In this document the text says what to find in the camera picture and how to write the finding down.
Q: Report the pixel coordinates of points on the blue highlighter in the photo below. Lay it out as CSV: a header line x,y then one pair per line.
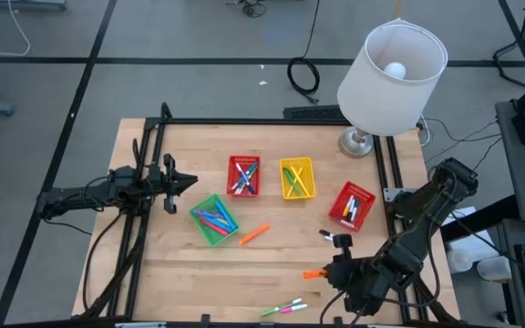
x,y
214,222
225,214

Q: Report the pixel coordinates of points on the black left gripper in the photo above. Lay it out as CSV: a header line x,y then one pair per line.
x,y
157,184

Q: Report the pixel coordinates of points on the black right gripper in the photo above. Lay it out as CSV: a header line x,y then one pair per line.
x,y
363,282

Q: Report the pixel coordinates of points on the white paper sheet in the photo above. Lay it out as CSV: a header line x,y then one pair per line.
x,y
470,239

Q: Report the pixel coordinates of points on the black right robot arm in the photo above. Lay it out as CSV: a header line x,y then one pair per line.
x,y
426,205

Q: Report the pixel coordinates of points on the purple highlighter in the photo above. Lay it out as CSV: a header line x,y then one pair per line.
x,y
207,213

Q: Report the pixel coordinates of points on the blue markers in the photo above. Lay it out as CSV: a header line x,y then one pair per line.
x,y
247,177

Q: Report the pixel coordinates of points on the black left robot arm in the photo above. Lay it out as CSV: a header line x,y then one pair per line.
x,y
85,193

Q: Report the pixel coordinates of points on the silver aluminium bracket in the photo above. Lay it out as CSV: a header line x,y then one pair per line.
x,y
383,325
139,325

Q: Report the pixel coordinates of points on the green capped thin marker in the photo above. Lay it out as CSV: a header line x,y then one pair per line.
x,y
281,307

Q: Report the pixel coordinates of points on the pink capped thin marker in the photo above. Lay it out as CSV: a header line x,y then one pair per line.
x,y
293,308

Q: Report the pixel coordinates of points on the green capped white marker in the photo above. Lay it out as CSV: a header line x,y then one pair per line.
x,y
357,210

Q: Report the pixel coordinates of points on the black frame clamp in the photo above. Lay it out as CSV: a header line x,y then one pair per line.
x,y
337,321
205,320

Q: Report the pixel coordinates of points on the red plastic basket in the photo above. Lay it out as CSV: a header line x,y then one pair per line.
x,y
233,159
365,193

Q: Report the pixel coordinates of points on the grey cart base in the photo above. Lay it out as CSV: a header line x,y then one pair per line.
x,y
27,3

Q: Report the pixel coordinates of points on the orange highlighter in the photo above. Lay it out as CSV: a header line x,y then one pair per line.
x,y
254,233
313,273

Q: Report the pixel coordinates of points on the white shade table lamp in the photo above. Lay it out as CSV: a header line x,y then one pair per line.
x,y
381,105

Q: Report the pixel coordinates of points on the yellow pen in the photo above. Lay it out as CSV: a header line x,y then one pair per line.
x,y
300,178
295,183

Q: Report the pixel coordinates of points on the white cup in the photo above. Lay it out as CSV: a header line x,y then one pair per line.
x,y
494,268
458,259

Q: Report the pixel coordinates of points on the pink highlighter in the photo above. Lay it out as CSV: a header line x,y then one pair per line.
x,y
212,227

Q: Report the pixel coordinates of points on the yellow plastic basket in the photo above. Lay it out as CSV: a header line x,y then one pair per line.
x,y
285,161

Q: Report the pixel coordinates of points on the yellow capped white marker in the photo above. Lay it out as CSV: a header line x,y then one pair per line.
x,y
348,206

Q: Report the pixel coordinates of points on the green plastic basket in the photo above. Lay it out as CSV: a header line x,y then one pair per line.
x,y
210,241

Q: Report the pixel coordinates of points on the black aluminium table frame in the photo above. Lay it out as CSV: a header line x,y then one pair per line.
x,y
262,121

